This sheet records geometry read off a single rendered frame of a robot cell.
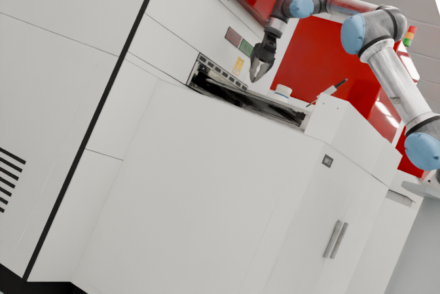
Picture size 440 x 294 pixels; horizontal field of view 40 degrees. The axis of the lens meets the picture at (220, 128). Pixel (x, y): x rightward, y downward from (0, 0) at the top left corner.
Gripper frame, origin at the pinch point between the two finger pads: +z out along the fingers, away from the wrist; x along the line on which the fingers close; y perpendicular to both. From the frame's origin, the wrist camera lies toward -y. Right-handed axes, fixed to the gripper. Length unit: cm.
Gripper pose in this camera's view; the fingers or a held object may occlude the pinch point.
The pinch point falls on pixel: (253, 79)
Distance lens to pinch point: 230.0
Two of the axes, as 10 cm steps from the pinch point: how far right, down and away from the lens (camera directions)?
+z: -4.0, 9.2, -0.3
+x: -9.0, -4.0, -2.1
